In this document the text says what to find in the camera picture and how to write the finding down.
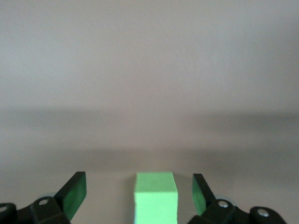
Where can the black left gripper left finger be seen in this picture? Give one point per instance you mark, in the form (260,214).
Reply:
(67,200)

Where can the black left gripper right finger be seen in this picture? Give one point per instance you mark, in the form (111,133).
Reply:
(205,205)

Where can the green foam cube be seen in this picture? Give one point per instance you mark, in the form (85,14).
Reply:
(155,200)

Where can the brown table cover sheet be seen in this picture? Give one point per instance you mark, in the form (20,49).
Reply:
(140,70)

